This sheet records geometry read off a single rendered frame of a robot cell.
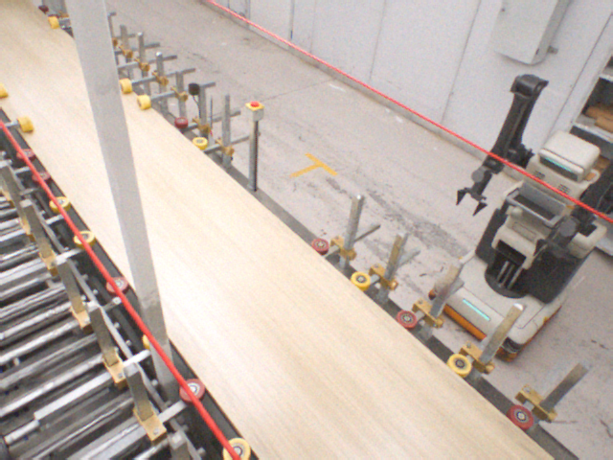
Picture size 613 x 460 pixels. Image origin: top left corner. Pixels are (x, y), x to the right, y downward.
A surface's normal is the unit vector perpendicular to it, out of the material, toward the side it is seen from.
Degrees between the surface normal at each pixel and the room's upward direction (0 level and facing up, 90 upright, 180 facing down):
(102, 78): 90
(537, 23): 90
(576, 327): 0
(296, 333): 0
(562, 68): 90
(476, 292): 0
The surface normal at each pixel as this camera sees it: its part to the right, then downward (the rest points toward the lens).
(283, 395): 0.10, -0.73
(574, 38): -0.75, 0.39
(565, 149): -0.43, -0.28
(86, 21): 0.66, 0.55
